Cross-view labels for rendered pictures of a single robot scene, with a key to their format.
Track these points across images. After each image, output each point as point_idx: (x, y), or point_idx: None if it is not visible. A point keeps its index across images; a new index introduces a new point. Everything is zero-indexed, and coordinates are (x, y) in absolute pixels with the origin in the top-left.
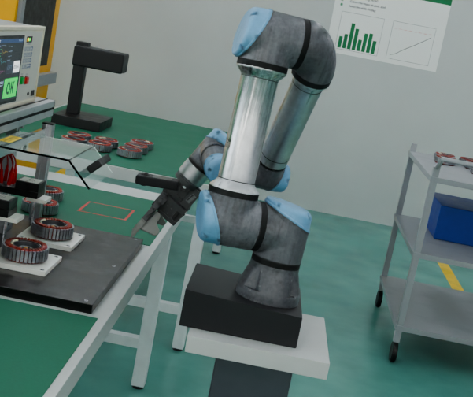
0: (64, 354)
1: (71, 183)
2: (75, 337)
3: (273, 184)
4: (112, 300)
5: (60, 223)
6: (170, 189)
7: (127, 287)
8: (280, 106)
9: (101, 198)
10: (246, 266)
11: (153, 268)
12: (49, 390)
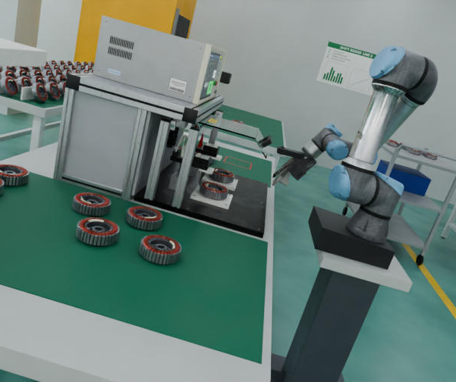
0: (261, 272)
1: None
2: (262, 258)
3: None
4: (268, 227)
5: (226, 172)
6: (298, 158)
7: (272, 217)
8: None
9: (231, 154)
10: (355, 214)
11: None
12: (265, 306)
